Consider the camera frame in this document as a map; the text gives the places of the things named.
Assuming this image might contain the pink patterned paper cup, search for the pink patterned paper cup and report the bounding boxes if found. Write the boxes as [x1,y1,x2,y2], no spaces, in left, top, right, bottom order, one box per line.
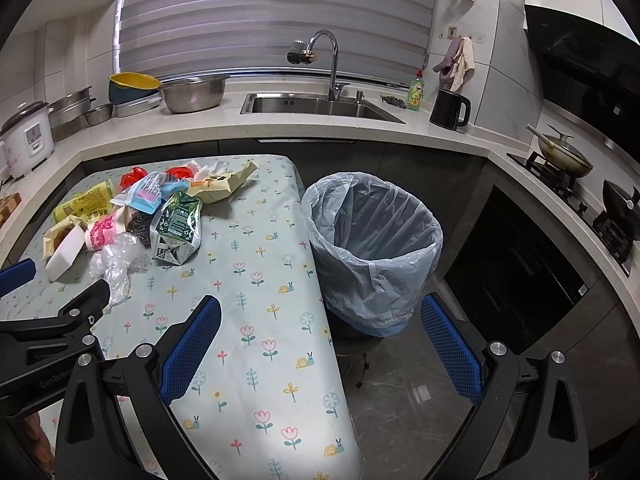
[85,207,126,252]

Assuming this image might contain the yellow green snack bag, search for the yellow green snack bag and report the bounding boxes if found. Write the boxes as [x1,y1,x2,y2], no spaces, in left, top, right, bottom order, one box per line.
[53,180,114,224]

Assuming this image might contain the steel wool scrubber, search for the steel wool scrubber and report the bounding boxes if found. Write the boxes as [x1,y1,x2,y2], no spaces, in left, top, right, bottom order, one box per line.
[126,210,153,249]

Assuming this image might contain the red plastic bag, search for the red plastic bag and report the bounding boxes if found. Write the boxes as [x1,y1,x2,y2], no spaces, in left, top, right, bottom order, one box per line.
[119,167,148,191]

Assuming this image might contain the blue white pink snack wrapper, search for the blue white pink snack wrapper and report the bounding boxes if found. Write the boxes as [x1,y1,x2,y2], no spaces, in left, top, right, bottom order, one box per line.
[111,171,189,214]

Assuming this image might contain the beige orange snack bag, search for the beige orange snack bag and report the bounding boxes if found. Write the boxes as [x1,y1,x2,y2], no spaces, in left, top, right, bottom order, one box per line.
[186,160,258,205]

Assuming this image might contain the white paper towel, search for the white paper towel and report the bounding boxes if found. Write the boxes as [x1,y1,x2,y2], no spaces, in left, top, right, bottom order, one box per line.
[186,159,229,180]

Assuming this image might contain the trash bin with plastic liner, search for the trash bin with plastic liner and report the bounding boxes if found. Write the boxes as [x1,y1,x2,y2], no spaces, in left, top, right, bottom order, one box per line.
[300,172,444,338]

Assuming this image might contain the chrome kitchen faucet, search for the chrome kitchen faucet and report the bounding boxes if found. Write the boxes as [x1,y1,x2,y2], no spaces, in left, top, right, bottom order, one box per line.
[285,29,352,103]

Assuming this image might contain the white box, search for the white box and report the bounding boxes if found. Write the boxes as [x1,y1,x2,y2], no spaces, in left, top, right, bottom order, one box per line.
[44,226,85,282]

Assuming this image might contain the wooden cutting board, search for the wooden cutting board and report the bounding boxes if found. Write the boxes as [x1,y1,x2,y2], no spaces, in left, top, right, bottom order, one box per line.
[0,193,22,226]

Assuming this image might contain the clear crumpled plastic bag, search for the clear crumpled plastic bag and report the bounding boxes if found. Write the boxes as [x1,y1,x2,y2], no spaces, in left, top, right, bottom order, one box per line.
[89,232,152,309]

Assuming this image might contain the green foil snack bag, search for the green foil snack bag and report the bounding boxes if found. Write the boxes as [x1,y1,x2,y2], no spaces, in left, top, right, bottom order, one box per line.
[150,191,203,266]

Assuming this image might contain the white rice cooker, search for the white rice cooker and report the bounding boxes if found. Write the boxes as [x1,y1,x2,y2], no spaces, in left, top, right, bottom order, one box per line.
[1,101,54,179]

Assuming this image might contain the stacked steel pots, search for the stacked steel pots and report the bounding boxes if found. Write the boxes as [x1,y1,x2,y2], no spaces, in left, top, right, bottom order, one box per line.
[48,87,94,142]

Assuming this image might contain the small steel bowl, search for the small steel bowl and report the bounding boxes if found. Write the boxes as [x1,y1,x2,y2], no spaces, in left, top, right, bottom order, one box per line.
[84,103,114,127]

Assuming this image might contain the black gas stove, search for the black gas stove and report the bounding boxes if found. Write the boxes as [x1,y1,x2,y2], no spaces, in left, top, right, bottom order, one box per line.
[509,152,639,278]

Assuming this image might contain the yellow and blue colander bowl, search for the yellow and blue colander bowl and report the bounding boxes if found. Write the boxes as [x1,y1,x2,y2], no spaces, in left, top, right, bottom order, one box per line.
[108,72,162,105]

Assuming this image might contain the frying pan with lid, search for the frying pan with lid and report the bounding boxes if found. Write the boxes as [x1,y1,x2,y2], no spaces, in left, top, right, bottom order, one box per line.
[526,125,593,178]

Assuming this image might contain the black electric kettle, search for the black electric kettle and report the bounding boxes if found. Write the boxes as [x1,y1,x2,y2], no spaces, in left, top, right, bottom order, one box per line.
[430,89,471,131]

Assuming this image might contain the large steel mixing bowl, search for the large steel mixing bowl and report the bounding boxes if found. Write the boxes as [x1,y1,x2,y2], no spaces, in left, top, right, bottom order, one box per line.
[160,75,228,114]

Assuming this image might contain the stainless steel sink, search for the stainless steel sink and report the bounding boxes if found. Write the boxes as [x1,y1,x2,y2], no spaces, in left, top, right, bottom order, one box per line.
[240,92,402,124]

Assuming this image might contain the dark scrubber by sink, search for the dark scrubber by sink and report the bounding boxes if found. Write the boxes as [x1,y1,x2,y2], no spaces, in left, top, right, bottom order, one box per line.
[381,96,407,110]

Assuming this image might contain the green dish soap bottle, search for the green dish soap bottle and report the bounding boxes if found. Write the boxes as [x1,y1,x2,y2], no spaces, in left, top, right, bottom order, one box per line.
[407,70,424,110]

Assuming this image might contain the hanging purple and beige cloths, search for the hanging purple and beige cloths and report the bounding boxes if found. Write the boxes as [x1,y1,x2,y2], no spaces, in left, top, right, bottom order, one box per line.
[433,37,475,92]

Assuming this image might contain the black range hood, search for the black range hood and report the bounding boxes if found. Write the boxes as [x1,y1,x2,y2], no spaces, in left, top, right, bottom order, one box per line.
[525,4,639,159]

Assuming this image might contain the striped window blind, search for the striped window blind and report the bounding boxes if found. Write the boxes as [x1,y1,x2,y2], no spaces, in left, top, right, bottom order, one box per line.
[114,0,435,84]

